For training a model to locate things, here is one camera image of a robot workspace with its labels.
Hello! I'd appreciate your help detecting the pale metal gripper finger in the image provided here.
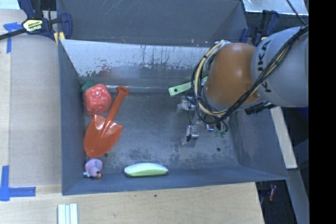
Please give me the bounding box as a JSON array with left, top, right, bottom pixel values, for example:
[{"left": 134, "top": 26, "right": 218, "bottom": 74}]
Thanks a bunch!
[
  {"left": 176, "top": 97, "right": 196, "bottom": 114},
  {"left": 180, "top": 124, "right": 201, "bottom": 148}
]

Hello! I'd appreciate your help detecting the grey metal bin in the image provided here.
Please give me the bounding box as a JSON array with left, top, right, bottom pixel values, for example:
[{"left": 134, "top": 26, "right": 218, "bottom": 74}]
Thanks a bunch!
[{"left": 55, "top": 0, "right": 289, "bottom": 196}]

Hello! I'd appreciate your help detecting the green and white toy slice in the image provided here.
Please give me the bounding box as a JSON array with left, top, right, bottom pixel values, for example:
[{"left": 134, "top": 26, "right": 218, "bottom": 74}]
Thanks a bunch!
[{"left": 123, "top": 162, "right": 170, "bottom": 178}]

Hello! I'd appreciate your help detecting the orange toy shovel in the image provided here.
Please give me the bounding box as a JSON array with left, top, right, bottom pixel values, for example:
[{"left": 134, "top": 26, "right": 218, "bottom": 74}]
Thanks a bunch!
[{"left": 83, "top": 86, "right": 130, "bottom": 159}]

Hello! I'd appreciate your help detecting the red toy strawberry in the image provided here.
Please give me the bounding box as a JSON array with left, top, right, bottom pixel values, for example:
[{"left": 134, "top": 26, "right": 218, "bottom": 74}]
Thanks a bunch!
[{"left": 80, "top": 80, "right": 112, "bottom": 117}]

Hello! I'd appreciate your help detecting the purple toy animal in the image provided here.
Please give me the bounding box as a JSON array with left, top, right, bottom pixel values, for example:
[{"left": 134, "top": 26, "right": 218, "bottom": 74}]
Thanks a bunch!
[{"left": 82, "top": 158, "right": 103, "bottom": 180}]

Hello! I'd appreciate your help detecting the pale wood flat board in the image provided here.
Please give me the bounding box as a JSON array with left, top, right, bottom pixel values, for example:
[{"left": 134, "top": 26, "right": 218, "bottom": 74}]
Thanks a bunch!
[{"left": 9, "top": 33, "right": 64, "bottom": 188}]

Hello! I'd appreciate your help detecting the light green flat handle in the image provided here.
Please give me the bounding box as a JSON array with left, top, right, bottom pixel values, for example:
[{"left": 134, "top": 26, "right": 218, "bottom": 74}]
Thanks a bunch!
[{"left": 168, "top": 81, "right": 208, "bottom": 97}]

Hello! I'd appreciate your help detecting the black cylinder on white bracket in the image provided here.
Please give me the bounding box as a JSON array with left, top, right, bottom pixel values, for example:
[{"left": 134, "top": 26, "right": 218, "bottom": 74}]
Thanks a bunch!
[{"left": 244, "top": 102, "right": 277, "bottom": 116}]

